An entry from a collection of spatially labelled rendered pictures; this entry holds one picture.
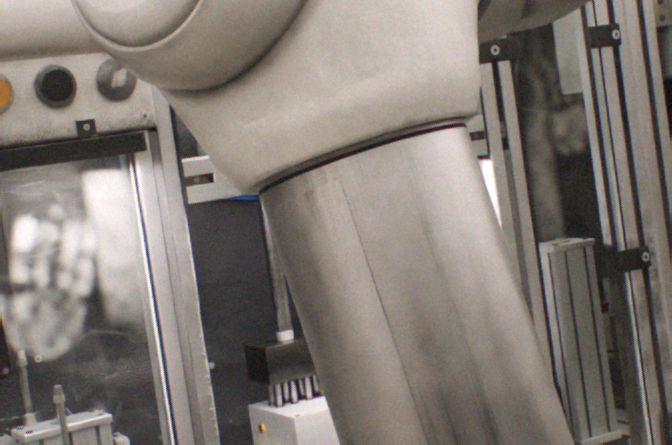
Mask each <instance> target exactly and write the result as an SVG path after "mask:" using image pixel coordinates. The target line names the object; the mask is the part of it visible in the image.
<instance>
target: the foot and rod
mask: <svg viewBox="0 0 672 445"><path fill-rule="evenodd" d="M256 200H257V207H258V215H259V222H261V228H262V236H263V243H264V251H265V257H266V265H267V272H268V280H269V287H270V294H271V301H272V309H273V316H274V322H275V330H277V337H271V339H267V340H262V341H257V342H252V343H248V344H243V347H244V355H246V357H245V361H247V369H248V376H249V380H251V381H255V382H259V384H264V385H269V386H273V385H278V384H282V382H286V381H290V380H296V379H300V378H304V377H309V376H313V375H317V373H316V370H315V366H314V362H313V359H312V356H311V352H310V349H309V346H308V343H307V340H305V336H304V332H303V331H300V332H296V333H294V332H293V325H292V317H290V310H289V302H288V296H287V288H286V281H285V273H284V270H283V266H282V263H281V259H280V256H279V253H278V250H277V247H276V243H274V240H273V237H272V233H271V229H270V226H269V223H268V220H267V217H266V213H265V210H264V207H263V204H262V200H261V196H259V194H256Z"/></svg>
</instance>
